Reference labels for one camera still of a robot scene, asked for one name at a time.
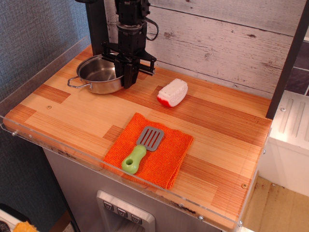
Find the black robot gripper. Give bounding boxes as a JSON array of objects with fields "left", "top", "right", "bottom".
[{"left": 102, "top": 23, "right": 156, "bottom": 89}]

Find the stainless steel pan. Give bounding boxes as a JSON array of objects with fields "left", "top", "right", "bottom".
[{"left": 67, "top": 55, "right": 124, "bottom": 94}]

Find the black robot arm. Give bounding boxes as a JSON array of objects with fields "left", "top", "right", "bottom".
[{"left": 83, "top": 0, "right": 157, "bottom": 89}]

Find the white and red sushi toy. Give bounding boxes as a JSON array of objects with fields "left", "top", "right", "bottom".
[{"left": 157, "top": 78, "right": 188, "bottom": 107}]

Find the orange knitted cloth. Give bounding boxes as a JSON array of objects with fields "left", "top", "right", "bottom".
[{"left": 101, "top": 113, "right": 194, "bottom": 189}]

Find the clear acrylic table guard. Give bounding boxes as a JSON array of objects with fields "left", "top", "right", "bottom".
[{"left": 1, "top": 47, "right": 271, "bottom": 231}]

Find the silver toy fridge cabinet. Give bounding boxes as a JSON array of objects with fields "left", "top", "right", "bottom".
[{"left": 44, "top": 149, "right": 218, "bottom": 232}]

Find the white toy appliance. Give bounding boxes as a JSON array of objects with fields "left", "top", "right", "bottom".
[{"left": 258, "top": 91, "right": 309, "bottom": 196}]

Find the yellow and black object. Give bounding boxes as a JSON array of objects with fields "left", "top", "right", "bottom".
[{"left": 0, "top": 221, "right": 38, "bottom": 232}]

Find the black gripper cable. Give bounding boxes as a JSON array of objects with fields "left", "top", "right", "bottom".
[{"left": 143, "top": 16, "right": 159, "bottom": 41}]

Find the grey spatula with green handle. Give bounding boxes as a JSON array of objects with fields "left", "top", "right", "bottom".
[{"left": 121, "top": 126, "right": 165, "bottom": 174}]

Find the black vertical post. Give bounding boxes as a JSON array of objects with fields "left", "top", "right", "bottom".
[{"left": 266, "top": 0, "right": 309, "bottom": 119}]

